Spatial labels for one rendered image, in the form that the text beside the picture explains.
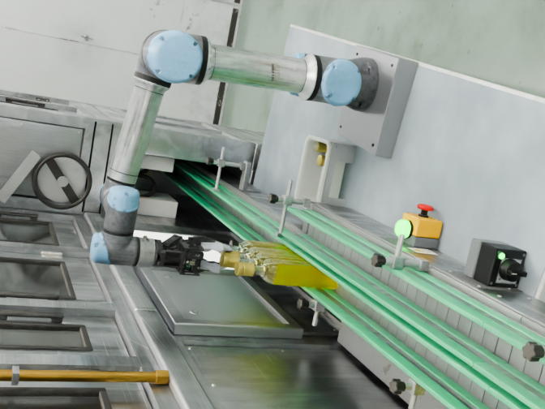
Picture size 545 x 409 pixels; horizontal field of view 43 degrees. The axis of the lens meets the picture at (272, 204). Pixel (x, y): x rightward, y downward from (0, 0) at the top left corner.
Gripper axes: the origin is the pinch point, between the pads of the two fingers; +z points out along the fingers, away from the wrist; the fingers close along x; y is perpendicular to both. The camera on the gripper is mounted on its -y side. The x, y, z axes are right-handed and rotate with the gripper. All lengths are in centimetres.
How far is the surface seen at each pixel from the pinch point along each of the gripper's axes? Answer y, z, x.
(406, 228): 32.8, 31.0, 20.8
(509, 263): 64, 34, 23
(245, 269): 13.1, 0.8, 1.1
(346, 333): 23.7, 27.3, -10.2
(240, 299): -1.7, 7.4, -12.6
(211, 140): -96, 21, 17
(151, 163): -106, 1, 3
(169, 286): -8.9, -11.2, -12.8
